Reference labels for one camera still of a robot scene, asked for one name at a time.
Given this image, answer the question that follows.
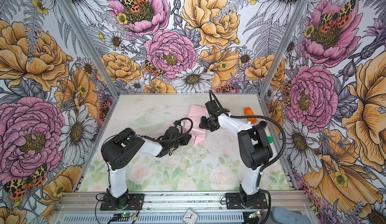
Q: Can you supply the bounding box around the purple wrapping paper sheet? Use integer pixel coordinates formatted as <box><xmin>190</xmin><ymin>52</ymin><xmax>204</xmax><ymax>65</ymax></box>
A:
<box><xmin>188</xmin><ymin>105</ymin><xmax>207</xmax><ymax>145</ymax></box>

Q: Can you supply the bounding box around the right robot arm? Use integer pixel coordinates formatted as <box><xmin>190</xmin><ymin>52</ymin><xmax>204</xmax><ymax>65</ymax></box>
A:
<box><xmin>199</xmin><ymin>114</ymin><xmax>273</xmax><ymax>207</ymax></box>

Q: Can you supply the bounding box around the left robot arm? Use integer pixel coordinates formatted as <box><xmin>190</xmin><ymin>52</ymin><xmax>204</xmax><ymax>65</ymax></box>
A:
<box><xmin>101</xmin><ymin>126</ymin><xmax>192</xmax><ymax>211</ymax></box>

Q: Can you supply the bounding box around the orange bottle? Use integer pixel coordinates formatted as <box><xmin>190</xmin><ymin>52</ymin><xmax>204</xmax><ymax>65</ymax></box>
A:
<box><xmin>244</xmin><ymin>107</ymin><xmax>257</xmax><ymax>124</ymax></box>

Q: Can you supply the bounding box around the clear bottle black cap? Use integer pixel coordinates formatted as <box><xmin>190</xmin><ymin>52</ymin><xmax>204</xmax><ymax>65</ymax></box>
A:
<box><xmin>259</xmin><ymin>121</ymin><xmax>267</xmax><ymax>128</ymax></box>

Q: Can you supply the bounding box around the white bottle green cap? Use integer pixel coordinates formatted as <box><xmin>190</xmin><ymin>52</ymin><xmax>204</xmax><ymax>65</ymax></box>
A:
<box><xmin>267</xmin><ymin>136</ymin><xmax>273</xmax><ymax>144</ymax></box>

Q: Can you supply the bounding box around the small white clock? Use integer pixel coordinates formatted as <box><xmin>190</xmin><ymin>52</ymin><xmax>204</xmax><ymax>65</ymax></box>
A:
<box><xmin>182</xmin><ymin>209</ymin><xmax>199</xmax><ymax>224</ymax></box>

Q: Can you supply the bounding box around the blue grey cloth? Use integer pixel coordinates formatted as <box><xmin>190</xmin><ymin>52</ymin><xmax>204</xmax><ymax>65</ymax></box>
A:
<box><xmin>271</xmin><ymin>207</ymin><xmax>311</xmax><ymax>224</ymax></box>

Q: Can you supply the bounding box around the left black cable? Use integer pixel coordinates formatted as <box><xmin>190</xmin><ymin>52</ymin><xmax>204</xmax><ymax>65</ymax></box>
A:
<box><xmin>101</xmin><ymin>117</ymin><xmax>194</xmax><ymax>188</ymax></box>

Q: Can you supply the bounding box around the right black corrugated cable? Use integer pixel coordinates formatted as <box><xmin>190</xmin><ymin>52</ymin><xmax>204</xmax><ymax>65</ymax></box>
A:
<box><xmin>208</xmin><ymin>90</ymin><xmax>286</xmax><ymax>224</ymax></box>

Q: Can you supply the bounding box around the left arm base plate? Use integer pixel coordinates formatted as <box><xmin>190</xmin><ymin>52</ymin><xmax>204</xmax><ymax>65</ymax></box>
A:
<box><xmin>100</xmin><ymin>192</ymin><xmax>145</xmax><ymax>211</ymax></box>

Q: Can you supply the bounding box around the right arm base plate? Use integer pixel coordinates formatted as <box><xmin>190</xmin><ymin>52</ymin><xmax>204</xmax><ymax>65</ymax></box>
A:
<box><xmin>225</xmin><ymin>192</ymin><xmax>268</xmax><ymax>210</ymax></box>

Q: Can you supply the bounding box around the aluminium front rail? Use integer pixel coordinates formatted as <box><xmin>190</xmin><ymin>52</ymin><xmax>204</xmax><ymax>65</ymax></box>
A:
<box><xmin>55</xmin><ymin>190</ymin><xmax>312</xmax><ymax>214</ymax></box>

